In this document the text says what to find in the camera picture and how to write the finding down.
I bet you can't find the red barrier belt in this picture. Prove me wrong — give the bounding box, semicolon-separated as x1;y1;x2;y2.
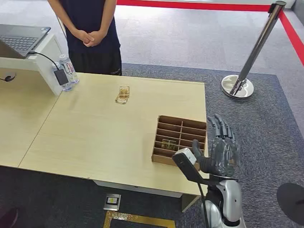
116;0;272;12
278;10;304;67

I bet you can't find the black headset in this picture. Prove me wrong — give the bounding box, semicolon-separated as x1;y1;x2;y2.
0;72;17;84

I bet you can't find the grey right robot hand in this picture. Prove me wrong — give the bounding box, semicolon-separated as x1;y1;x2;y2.
192;114;241;180

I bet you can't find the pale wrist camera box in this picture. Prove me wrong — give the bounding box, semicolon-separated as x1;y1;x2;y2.
172;148;202;184

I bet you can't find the dark rounded object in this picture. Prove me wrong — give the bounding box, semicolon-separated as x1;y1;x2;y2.
0;206;19;228

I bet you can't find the white desk crossbeam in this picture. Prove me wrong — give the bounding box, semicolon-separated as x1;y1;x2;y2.
94;180;183;199

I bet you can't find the chrome stanchion post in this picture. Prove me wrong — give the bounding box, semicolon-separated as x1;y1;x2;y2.
221;0;287;100

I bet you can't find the black laptop power cable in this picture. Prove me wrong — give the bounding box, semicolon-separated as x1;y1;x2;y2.
29;51;60;70

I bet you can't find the yellow floor tape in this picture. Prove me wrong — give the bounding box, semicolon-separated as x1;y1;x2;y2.
103;210;177;228

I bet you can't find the wooden desk leg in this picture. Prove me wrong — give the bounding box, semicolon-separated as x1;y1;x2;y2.
181;193;201;213

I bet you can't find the olive patterned card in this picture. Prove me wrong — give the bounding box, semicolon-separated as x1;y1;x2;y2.
161;139;178;152

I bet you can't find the person's right hand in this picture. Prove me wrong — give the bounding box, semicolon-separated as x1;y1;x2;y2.
75;29;94;44

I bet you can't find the clear acrylic card holder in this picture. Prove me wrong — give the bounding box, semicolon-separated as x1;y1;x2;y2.
115;85;131;105

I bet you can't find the white desk riser shelf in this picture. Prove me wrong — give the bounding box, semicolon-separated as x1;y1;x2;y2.
0;33;69;97

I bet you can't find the black power adapter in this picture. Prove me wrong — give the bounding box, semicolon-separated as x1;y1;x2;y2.
54;68;69;86

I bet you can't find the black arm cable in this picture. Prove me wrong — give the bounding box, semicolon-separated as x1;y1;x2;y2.
196;181;210;228

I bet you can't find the clear plastic water bottle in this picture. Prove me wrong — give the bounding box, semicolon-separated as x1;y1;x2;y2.
51;61;73;93
59;54;79;85

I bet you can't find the person's left hand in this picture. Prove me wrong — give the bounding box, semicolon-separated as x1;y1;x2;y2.
84;29;106;48

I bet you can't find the brown cardboard divider box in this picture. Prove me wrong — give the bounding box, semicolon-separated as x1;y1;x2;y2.
152;115;207;171

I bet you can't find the dark grey laptop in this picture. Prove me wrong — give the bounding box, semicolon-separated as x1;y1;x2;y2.
0;24;51;59

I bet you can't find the person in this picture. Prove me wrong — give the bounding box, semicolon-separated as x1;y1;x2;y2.
48;0;123;76

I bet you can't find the black round base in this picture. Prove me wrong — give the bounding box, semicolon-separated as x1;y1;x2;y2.
276;182;304;226

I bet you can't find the silver floor socket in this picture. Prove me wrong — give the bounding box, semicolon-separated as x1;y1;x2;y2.
103;193;121;211

